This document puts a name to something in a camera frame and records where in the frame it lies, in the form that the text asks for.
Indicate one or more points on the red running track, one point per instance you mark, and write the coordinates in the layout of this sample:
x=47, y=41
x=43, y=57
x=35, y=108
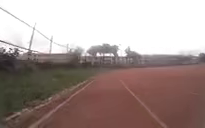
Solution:
x=106, y=106

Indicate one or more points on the small tree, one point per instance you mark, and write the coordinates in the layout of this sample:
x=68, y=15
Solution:
x=77, y=50

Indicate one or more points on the pale concrete kerb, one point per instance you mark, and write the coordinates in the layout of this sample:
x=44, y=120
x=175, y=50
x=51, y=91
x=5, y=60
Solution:
x=46, y=101

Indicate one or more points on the dark bushes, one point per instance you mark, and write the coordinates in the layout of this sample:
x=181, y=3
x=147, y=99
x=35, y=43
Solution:
x=3, y=58

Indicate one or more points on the low building with pillars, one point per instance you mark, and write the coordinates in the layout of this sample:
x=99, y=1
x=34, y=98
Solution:
x=105, y=60

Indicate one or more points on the wide flat-topped trees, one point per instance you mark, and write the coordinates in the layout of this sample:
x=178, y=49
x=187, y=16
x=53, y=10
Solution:
x=103, y=49

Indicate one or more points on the dark tree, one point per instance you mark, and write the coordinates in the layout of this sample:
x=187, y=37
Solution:
x=131, y=53

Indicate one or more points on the low grey wall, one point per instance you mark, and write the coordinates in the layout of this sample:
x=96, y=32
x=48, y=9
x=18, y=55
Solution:
x=53, y=58

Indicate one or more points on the grass strip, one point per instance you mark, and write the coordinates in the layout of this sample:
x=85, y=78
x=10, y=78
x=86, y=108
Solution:
x=26, y=85

